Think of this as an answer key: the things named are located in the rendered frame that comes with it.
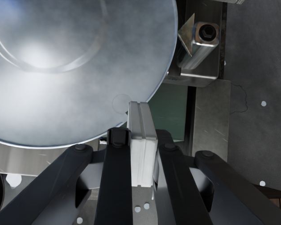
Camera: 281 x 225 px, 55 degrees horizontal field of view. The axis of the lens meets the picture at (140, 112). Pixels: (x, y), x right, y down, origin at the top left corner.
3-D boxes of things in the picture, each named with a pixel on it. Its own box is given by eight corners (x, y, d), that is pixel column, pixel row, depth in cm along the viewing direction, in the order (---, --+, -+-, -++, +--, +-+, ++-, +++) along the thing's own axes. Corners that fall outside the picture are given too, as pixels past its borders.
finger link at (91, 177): (127, 193, 13) (64, 190, 13) (127, 148, 18) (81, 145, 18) (130, 166, 13) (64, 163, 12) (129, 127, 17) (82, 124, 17)
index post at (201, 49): (196, 70, 39) (221, 44, 29) (175, 67, 39) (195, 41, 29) (197, 51, 39) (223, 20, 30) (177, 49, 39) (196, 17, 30)
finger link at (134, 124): (139, 187, 15) (125, 187, 15) (135, 137, 22) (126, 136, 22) (144, 137, 14) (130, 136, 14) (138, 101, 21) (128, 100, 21)
